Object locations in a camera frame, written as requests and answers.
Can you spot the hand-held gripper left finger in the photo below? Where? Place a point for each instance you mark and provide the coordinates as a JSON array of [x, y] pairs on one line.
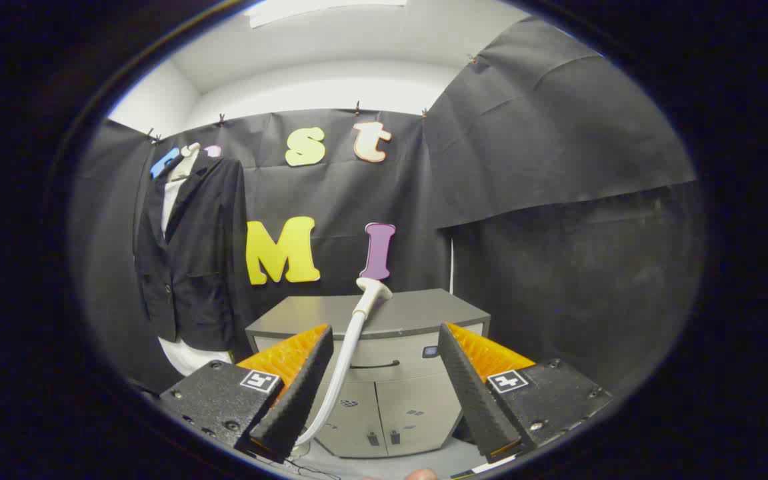
[[297, 400]]

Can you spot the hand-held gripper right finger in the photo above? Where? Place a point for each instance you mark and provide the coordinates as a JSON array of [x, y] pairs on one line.
[[474, 400]]

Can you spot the white garment steamer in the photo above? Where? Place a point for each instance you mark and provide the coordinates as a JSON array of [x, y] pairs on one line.
[[347, 353]]

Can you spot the white shirt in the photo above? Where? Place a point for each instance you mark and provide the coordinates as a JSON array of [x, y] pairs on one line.
[[190, 356]]

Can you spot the black suit jacket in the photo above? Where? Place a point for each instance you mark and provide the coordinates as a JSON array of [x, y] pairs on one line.
[[204, 266]]

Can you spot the white garment hanger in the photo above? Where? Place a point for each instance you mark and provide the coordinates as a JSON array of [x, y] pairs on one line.
[[187, 160]]

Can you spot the grey cabinet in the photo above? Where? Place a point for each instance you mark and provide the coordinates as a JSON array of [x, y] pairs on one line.
[[410, 313]]

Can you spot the black backdrop cloth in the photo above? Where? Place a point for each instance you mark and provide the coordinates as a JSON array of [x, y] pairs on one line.
[[557, 166]]

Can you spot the large ceiling light panel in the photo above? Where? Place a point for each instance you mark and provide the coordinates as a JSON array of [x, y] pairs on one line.
[[304, 10]]

